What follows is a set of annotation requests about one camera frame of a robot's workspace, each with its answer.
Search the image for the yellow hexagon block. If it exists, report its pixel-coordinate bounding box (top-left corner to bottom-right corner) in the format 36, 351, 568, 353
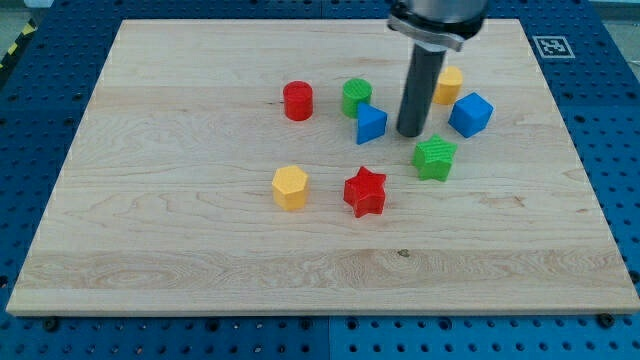
272, 165, 309, 211

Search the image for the red star block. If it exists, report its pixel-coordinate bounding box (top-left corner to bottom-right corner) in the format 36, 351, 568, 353
343, 166, 386, 218

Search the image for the blue triangle block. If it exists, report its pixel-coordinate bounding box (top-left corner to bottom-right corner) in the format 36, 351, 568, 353
356, 103, 388, 145

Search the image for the red cylinder block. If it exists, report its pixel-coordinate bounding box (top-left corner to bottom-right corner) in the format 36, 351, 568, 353
283, 81, 314, 121

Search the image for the green cylinder block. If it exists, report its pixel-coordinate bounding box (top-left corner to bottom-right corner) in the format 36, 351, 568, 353
341, 78, 373, 118

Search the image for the light wooden board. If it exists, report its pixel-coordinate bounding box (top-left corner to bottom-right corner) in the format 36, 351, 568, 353
7, 20, 639, 317

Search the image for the green star block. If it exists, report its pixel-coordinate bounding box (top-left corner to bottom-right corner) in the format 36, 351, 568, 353
412, 134, 458, 182

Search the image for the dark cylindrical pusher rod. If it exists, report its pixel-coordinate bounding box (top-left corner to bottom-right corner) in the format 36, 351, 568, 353
396, 43, 446, 137

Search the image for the yellow cylinder block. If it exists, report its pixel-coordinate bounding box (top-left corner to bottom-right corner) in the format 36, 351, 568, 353
433, 66, 463, 105

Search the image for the blue cube block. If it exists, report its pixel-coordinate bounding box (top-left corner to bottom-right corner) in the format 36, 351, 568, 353
448, 92, 494, 138

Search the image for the white fiducial marker tag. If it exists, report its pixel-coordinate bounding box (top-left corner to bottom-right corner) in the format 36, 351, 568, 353
533, 35, 575, 59

